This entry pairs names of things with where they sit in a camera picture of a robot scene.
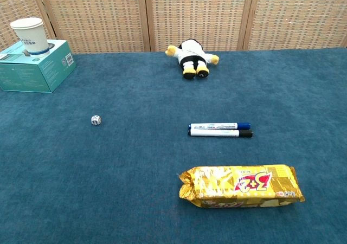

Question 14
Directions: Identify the white marker with blue cap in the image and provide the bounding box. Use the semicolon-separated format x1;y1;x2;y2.
188;122;252;130

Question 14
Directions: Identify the white marker with black cap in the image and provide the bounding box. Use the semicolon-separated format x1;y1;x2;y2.
187;129;254;138

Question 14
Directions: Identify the black white yellow plush toy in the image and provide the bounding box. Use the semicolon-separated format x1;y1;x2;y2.
165;38;220;80

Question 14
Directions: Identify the blue table cloth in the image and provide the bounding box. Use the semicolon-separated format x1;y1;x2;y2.
0;47;347;244

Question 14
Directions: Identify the yellow biscuit packet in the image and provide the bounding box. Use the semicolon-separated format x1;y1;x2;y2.
178;164;306;209

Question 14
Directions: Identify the woven folding screen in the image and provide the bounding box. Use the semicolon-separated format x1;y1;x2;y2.
0;0;347;55

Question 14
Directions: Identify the teal cardboard box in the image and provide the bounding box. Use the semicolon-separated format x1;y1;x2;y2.
0;39;78;94

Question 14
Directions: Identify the white paper cup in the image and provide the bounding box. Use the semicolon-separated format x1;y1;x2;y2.
10;17;50;58

